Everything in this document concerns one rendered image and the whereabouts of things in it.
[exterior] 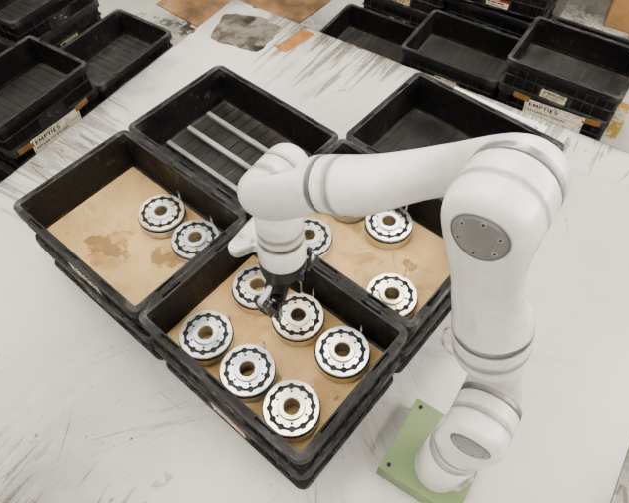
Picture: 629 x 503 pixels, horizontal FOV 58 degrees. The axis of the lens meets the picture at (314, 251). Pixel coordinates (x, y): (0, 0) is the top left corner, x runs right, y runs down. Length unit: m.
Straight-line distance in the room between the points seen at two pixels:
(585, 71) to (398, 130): 1.07
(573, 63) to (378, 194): 1.86
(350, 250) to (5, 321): 0.79
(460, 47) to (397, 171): 1.97
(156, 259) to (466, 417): 0.73
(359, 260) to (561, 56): 1.45
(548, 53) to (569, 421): 1.52
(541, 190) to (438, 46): 2.06
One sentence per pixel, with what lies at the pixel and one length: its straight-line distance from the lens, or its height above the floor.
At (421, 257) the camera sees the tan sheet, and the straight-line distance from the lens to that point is 1.22.
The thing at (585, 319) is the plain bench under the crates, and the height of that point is 0.70.
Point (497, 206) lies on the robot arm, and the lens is 0.48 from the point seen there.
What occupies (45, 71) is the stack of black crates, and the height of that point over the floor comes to 0.49.
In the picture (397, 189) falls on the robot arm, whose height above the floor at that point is 1.38.
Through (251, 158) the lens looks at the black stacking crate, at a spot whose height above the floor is 0.83.
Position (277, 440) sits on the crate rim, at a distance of 0.94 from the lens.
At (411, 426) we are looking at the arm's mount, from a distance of 1.15.
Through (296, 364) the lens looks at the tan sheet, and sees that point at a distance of 1.09.
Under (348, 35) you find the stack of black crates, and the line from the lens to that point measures 2.74.
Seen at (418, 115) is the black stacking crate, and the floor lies 0.83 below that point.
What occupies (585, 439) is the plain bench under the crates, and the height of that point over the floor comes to 0.70.
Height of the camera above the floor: 1.83
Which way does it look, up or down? 56 degrees down
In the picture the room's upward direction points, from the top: 1 degrees counter-clockwise
